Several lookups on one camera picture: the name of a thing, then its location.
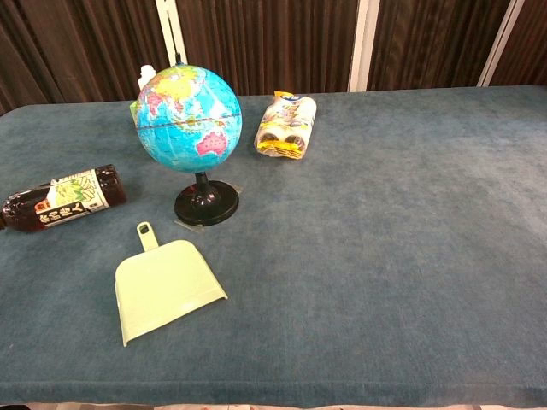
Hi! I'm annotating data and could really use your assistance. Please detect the blue desk globe black stand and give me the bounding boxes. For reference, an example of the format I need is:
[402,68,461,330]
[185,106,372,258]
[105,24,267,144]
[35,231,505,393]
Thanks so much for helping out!
[134,52,244,227]

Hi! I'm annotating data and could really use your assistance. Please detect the blue table cloth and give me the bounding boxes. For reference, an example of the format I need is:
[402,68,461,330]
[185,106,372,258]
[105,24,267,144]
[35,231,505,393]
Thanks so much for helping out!
[0,85,547,408]

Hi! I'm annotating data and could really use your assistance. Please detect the packaged rolls in clear plastic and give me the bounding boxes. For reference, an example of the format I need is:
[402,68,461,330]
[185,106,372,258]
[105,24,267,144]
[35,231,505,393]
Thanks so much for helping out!
[255,90,319,162]

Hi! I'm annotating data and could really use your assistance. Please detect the light green plastic dustpan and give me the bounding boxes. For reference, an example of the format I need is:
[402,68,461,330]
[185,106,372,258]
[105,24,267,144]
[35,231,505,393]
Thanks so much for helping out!
[114,220,229,348]

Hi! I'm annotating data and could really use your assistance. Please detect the brown tea bottle with label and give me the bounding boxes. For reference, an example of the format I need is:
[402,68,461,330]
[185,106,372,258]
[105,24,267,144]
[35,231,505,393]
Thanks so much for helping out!
[0,164,128,234]

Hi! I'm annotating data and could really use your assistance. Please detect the white metal frame post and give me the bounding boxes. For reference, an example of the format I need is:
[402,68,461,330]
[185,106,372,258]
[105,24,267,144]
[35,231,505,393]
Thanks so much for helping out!
[347,0,381,93]
[477,0,526,88]
[155,0,188,66]

